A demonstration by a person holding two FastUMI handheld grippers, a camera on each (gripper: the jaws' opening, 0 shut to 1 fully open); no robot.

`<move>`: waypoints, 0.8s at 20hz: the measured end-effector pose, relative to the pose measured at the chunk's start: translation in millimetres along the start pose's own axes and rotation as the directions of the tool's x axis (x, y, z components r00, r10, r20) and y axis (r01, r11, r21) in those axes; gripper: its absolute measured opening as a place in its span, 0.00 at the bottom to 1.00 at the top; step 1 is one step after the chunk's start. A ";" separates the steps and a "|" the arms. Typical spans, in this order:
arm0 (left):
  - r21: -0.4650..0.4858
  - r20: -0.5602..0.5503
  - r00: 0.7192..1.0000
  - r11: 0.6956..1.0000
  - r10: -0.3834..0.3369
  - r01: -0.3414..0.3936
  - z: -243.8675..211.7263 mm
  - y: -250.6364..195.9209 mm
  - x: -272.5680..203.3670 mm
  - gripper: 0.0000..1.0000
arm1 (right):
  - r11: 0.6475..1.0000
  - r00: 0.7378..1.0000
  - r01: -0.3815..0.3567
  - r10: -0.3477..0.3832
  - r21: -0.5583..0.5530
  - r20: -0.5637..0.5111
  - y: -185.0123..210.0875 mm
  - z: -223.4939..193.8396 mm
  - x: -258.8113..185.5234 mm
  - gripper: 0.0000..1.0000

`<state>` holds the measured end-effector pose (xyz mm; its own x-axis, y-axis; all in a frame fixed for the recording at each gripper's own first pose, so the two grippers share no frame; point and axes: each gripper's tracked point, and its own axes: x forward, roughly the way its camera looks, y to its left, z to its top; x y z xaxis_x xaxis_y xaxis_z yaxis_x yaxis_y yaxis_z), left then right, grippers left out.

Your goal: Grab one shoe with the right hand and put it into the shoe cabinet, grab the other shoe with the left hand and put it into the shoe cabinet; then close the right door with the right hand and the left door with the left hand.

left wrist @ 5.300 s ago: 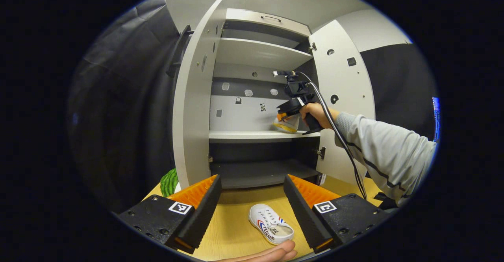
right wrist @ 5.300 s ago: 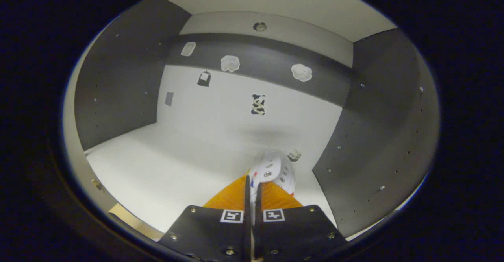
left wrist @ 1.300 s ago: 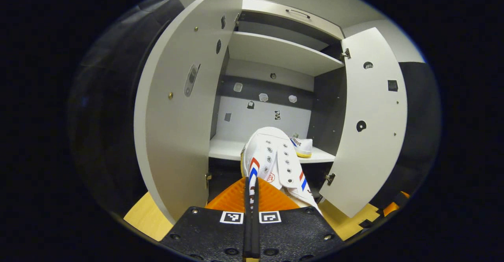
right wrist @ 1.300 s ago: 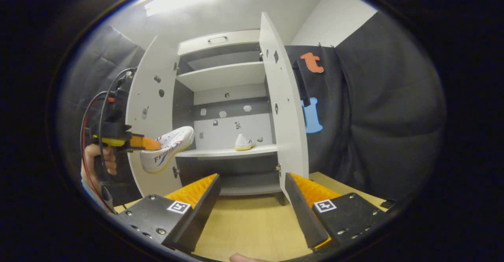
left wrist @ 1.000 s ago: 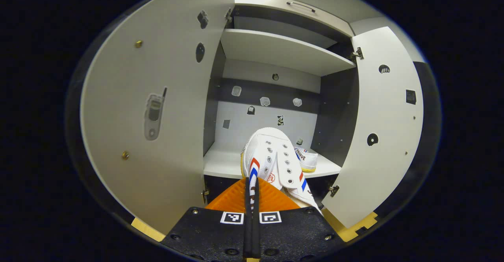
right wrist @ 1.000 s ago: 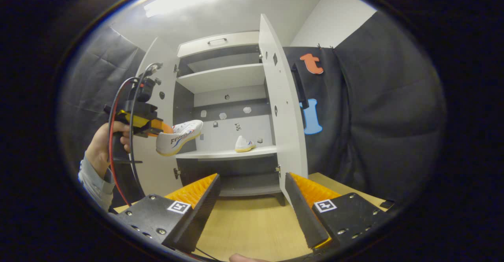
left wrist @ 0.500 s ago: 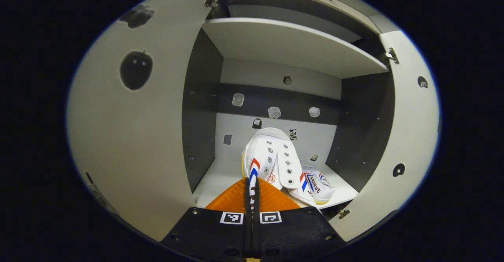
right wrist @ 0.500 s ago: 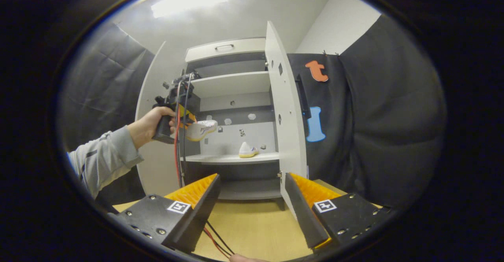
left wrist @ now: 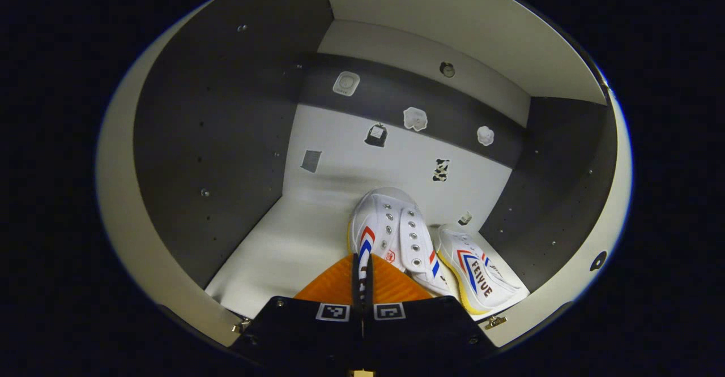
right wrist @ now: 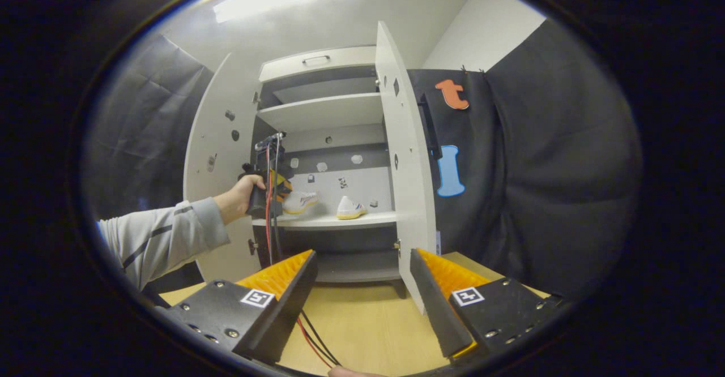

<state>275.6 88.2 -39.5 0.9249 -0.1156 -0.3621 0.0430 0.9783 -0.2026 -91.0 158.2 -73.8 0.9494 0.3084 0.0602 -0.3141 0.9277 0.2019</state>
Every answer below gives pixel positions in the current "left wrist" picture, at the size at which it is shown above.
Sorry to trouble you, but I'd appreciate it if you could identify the white canvas shoe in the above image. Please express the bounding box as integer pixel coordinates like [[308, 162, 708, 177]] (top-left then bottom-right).
[[433, 224, 531, 316], [347, 187, 454, 298]]

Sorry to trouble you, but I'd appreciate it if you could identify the white grey shoe cabinet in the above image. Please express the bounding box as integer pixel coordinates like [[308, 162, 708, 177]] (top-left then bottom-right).
[[95, 0, 634, 349]]

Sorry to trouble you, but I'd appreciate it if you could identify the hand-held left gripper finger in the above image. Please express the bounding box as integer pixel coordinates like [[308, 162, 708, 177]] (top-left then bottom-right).
[[232, 252, 363, 367], [362, 254, 500, 370]]

